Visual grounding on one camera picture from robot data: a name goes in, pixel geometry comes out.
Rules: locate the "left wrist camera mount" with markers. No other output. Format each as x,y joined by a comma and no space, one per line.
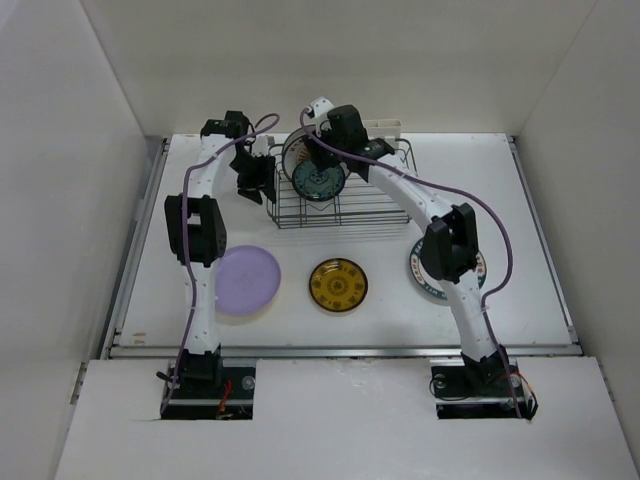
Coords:
262,145

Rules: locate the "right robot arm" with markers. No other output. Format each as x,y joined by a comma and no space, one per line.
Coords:
447,219

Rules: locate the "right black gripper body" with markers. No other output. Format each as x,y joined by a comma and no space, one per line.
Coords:
326,137

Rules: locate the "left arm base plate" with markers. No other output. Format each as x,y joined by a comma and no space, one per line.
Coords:
230,399

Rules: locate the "white utensil holder cup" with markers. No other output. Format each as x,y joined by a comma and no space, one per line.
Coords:
389,130

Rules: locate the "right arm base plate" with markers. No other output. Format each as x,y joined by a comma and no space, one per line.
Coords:
456,398

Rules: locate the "white plate blue rim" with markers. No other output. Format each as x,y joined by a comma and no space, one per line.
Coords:
427,284

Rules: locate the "small yellow patterned plate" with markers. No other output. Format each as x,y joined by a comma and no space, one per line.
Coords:
338,285

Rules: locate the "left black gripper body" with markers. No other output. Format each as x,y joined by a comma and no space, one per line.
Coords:
252,171

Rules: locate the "teal blue patterned plate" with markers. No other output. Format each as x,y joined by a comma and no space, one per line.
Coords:
317,185

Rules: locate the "wire dish rack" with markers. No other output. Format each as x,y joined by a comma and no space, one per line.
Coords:
358,203

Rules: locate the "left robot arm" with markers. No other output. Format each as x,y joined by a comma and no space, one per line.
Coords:
198,239

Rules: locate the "purple plastic plate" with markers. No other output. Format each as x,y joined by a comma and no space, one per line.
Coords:
248,278

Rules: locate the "grey rimmed patterned plate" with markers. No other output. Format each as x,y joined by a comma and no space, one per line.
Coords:
294,152

